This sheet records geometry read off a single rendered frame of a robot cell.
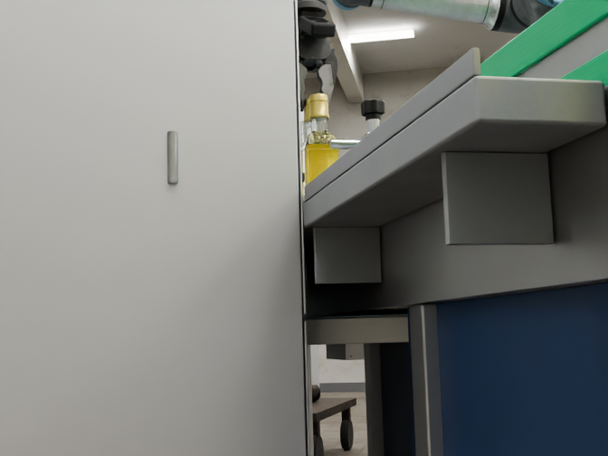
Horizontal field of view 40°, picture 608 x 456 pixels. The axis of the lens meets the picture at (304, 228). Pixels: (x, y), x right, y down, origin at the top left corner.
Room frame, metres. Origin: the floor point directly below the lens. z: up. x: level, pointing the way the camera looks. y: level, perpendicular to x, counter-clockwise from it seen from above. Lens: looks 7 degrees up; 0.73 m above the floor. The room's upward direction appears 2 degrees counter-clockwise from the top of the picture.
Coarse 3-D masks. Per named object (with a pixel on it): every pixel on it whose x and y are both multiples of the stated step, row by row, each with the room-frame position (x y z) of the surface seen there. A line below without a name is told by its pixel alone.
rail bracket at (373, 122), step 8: (368, 104) 0.99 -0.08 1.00; (376, 104) 0.99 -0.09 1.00; (384, 104) 0.99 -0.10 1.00; (368, 112) 0.99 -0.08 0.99; (376, 112) 0.99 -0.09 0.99; (384, 112) 0.99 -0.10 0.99; (368, 120) 0.99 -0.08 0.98; (376, 120) 0.99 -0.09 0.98; (368, 128) 0.99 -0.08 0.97; (336, 144) 0.98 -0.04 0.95; (344, 144) 0.99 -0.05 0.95; (352, 144) 0.99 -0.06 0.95
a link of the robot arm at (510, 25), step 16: (336, 0) 1.71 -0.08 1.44; (352, 0) 1.69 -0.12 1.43; (368, 0) 1.69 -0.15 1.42; (384, 0) 1.68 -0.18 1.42; (400, 0) 1.68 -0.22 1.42; (416, 0) 1.68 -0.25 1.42; (432, 0) 1.68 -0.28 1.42; (448, 0) 1.68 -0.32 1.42; (464, 0) 1.68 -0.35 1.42; (480, 0) 1.68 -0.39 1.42; (496, 0) 1.68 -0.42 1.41; (432, 16) 1.73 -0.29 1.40; (448, 16) 1.71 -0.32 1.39; (464, 16) 1.71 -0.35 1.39; (480, 16) 1.70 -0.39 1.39; (496, 16) 1.69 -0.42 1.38; (512, 16) 1.68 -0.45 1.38; (512, 32) 1.72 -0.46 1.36
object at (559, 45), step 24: (576, 0) 0.57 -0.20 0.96; (600, 0) 0.54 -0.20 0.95; (552, 24) 0.60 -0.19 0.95; (576, 24) 0.57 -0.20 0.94; (600, 24) 0.55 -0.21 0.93; (504, 48) 0.68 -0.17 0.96; (528, 48) 0.64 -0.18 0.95; (552, 48) 0.61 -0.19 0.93; (576, 48) 0.58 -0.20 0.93; (600, 48) 0.55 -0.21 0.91; (504, 72) 0.68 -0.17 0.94; (528, 72) 0.65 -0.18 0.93; (552, 72) 0.62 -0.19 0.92; (576, 72) 0.58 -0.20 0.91; (600, 72) 0.55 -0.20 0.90
